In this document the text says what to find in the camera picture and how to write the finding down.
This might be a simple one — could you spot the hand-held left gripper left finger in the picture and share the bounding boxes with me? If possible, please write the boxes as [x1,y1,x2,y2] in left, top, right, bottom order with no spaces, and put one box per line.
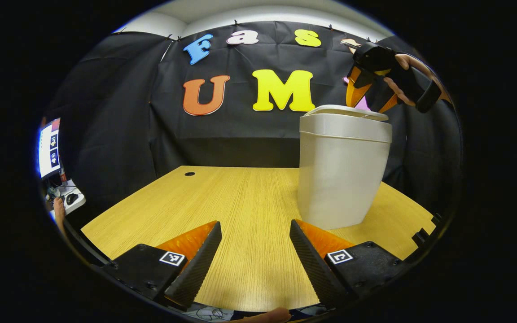
[101,221,223,311]

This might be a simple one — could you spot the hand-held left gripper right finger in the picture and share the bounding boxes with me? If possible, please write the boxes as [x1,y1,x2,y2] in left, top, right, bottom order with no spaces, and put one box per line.
[289,219,409,309]

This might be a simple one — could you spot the white desktop garbage bin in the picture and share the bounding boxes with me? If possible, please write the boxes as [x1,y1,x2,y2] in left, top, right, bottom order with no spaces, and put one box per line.
[298,105,393,230]

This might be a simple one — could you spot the wooden desktop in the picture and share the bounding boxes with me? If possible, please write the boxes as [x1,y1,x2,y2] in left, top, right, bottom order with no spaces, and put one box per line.
[81,166,436,312]

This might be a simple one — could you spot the white side desk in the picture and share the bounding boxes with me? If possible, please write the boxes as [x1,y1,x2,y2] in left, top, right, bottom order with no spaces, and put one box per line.
[45,179,87,216]

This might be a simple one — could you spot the black backdrop cloth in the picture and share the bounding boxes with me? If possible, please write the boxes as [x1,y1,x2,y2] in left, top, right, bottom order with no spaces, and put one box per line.
[43,20,462,229]

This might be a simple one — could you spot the computer monitor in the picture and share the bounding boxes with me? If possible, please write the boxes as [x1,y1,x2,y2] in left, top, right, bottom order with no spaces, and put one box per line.
[39,118,61,179]

